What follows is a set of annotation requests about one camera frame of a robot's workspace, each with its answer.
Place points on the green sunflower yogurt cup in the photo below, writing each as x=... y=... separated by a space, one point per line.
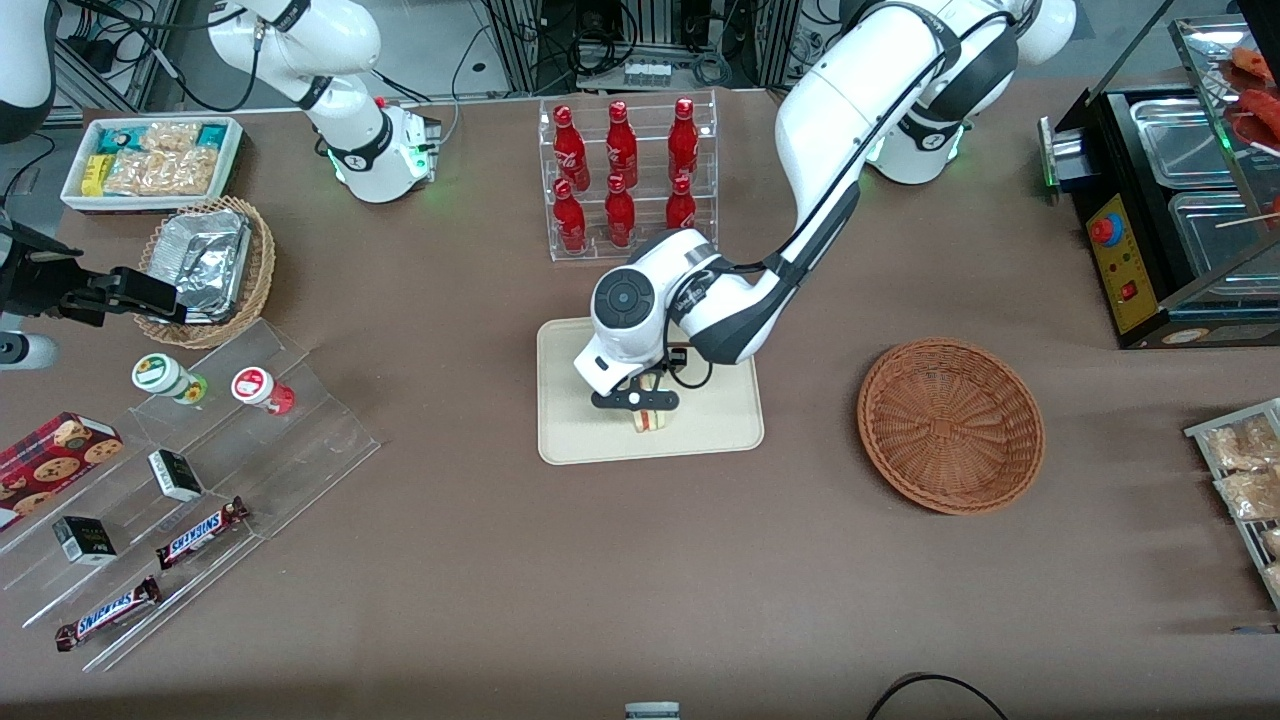
x=165 y=378

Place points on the white power strip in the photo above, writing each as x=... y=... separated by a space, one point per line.
x=650 y=72

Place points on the grey metal snack tray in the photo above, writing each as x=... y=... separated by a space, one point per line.
x=1200 y=432

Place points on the clear acrylic stepped shelf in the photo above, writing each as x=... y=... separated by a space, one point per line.
x=300 y=440

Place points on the teal snack packet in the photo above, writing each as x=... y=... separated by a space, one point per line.
x=212 y=134
x=118 y=140

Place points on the clear acrylic bottle rack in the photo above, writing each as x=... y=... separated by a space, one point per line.
x=645 y=100

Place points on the large clear cookie bag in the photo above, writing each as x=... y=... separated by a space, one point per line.
x=160 y=172

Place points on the yellow snack packet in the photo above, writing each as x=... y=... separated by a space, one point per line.
x=95 y=173

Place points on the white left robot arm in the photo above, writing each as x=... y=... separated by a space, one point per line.
x=850 y=90

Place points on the small white grey device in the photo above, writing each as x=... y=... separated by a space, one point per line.
x=652 y=712

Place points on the cream plastic tray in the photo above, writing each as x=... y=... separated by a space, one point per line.
x=720 y=420

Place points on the Snickers chocolate bar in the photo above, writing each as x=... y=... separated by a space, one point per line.
x=107 y=612
x=202 y=532

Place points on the small black carton box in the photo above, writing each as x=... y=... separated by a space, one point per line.
x=83 y=540
x=175 y=475

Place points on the metal equipment frame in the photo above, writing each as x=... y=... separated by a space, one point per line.
x=600 y=30

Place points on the black food warmer cabinet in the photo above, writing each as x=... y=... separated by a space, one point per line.
x=1100 y=140

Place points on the layered sandwich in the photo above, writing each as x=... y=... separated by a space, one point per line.
x=650 y=422

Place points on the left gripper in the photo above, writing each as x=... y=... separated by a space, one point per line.
x=673 y=361

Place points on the white snack tray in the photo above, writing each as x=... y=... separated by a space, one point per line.
x=72 y=195

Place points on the brown wicker basket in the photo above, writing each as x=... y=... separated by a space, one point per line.
x=950 y=425

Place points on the red cola bottle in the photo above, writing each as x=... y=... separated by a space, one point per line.
x=621 y=148
x=680 y=205
x=683 y=140
x=570 y=150
x=619 y=212
x=569 y=218

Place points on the steel food pan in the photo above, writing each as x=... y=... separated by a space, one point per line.
x=1230 y=240
x=1180 y=140

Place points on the red strawberry yogurt cup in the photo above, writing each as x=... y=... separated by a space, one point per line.
x=258 y=388

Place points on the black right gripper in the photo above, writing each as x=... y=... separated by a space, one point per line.
x=45 y=283

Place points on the clear bag of pastries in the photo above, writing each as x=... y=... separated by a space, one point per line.
x=1250 y=495
x=1240 y=445

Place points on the small clear cookie bag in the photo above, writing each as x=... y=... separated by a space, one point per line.
x=170 y=136

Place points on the light wicker basket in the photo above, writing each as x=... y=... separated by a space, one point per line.
x=255 y=270

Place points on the red chocolate chip cookie box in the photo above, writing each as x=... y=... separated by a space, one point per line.
x=50 y=460

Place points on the stacked aluminium foil containers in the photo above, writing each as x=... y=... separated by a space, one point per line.
x=205 y=255

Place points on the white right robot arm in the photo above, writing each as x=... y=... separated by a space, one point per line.
x=350 y=140

